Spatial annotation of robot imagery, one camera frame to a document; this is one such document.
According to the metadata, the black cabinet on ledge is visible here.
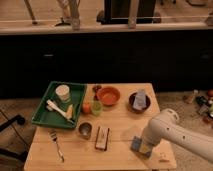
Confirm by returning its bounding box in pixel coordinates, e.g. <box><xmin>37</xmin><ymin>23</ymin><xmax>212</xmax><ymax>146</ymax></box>
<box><xmin>96</xmin><ymin>0</ymin><xmax>161</xmax><ymax>25</ymax></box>

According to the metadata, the silver fork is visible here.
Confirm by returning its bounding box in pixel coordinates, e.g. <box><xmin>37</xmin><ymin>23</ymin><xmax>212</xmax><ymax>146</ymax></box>
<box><xmin>49</xmin><ymin>131</ymin><xmax>65</xmax><ymax>163</ymax></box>

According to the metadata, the small metal cup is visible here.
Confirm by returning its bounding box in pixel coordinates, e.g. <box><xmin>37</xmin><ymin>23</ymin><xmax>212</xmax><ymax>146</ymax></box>
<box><xmin>78</xmin><ymin>122</ymin><xmax>92</xmax><ymax>139</ymax></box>

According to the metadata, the red bowl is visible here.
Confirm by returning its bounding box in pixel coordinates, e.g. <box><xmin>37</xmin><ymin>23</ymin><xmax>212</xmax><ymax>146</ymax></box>
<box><xmin>96</xmin><ymin>86</ymin><xmax>120</xmax><ymax>106</ymax></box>

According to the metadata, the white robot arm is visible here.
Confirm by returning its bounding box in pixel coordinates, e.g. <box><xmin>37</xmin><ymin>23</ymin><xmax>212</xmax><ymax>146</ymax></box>
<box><xmin>139</xmin><ymin>109</ymin><xmax>213</xmax><ymax>163</ymax></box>

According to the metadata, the black office chair base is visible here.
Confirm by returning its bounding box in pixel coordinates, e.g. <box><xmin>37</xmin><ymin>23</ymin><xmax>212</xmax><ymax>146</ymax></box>
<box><xmin>0</xmin><ymin>110</ymin><xmax>30</xmax><ymax>162</ymax></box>

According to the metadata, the orange fruit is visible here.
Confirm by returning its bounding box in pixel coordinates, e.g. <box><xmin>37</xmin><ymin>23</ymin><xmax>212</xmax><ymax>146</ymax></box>
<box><xmin>82</xmin><ymin>102</ymin><xmax>91</xmax><ymax>114</ymax></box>

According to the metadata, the brown rectangular block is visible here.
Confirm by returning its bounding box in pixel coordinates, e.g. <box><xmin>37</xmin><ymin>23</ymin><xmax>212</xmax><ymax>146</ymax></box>
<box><xmin>95</xmin><ymin>126</ymin><xmax>110</xmax><ymax>150</ymax></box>

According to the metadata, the white cup in tray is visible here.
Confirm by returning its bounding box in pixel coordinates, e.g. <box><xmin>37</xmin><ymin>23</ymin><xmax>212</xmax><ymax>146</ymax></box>
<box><xmin>55</xmin><ymin>85</ymin><xmax>70</xmax><ymax>102</ymax></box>

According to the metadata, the green plastic cup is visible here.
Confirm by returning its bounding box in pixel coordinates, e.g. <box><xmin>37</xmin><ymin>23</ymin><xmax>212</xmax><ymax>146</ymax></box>
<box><xmin>91</xmin><ymin>101</ymin><xmax>102</xmax><ymax>116</ymax></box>

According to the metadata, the dark red small object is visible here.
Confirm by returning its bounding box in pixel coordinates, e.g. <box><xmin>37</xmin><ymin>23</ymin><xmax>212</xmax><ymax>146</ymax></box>
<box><xmin>92</xmin><ymin>84</ymin><xmax>102</xmax><ymax>93</ymax></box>

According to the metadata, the yellow wedge in tray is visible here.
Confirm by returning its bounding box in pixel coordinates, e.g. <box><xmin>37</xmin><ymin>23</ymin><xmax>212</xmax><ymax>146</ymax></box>
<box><xmin>66</xmin><ymin>104</ymin><xmax>73</xmax><ymax>119</ymax></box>

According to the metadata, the blue sponge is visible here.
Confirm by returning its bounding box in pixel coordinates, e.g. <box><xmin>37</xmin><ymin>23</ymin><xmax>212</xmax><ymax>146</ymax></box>
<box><xmin>130</xmin><ymin>136</ymin><xmax>152</xmax><ymax>158</ymax></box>

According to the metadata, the white brush in tray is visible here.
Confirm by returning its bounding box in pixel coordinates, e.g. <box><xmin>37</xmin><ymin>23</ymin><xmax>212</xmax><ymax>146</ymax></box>
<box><xmin>46</xmin><ymin>100</ymin><xmax>71</xmax><ymax>120</ymax></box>

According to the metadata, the grey cloth in bowl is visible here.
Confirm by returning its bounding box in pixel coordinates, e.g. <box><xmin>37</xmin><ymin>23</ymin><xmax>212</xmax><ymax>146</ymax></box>
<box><xmin>133</xmin><ymin>89</ymin><xmax>146</xmax><ymax>110</ymax></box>

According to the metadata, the dark brown bowl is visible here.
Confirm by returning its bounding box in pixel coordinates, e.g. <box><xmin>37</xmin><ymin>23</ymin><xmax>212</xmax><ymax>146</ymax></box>
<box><xmin>129</xmin><ymin>92</ymin><xmax>151</xmax><ymax>113</ymax></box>

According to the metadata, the green plastic tray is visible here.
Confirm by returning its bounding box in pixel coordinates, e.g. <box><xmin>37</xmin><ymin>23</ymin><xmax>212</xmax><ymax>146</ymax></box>
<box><xmin>32</xmin><ymin>81</ymin><xmax>87</xmax><ymax>129</ymax></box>

